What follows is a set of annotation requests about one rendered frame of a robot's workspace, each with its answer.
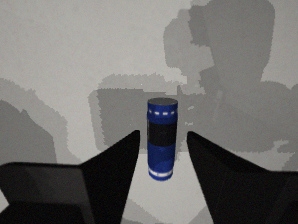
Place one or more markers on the blue battery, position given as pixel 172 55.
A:
pixel 162 117

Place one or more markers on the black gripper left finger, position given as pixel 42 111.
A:
pixel 99 186

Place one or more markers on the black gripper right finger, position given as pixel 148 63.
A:
pixel 236 190

